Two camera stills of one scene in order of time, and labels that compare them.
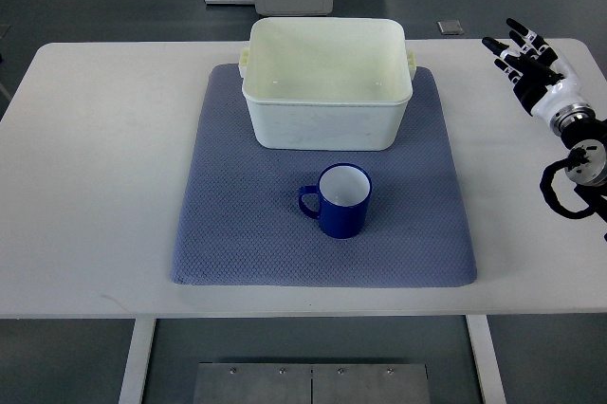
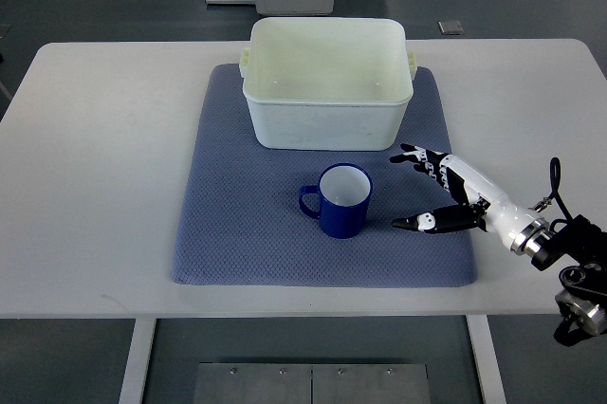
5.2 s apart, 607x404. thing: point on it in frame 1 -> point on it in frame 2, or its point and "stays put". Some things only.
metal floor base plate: x=311 y=383 stays put
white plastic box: x=327 y=83 stays put
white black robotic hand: x=543 y=84 -> x=484 y=207
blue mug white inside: x=344 y=193 stays put
